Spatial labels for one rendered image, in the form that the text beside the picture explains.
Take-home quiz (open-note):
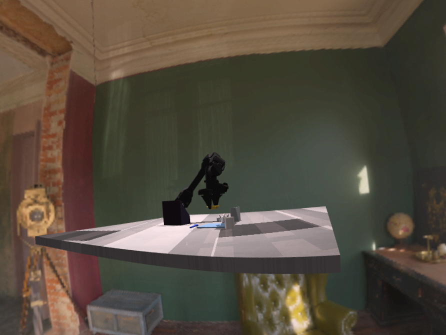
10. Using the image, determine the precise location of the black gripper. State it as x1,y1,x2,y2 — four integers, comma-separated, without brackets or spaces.
198,177,224,209

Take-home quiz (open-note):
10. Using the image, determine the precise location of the white dish rack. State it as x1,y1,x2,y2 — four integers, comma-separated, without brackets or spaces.
216,207,241,222

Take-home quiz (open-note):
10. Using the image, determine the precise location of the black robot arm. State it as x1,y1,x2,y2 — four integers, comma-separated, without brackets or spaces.
175,152,229,208

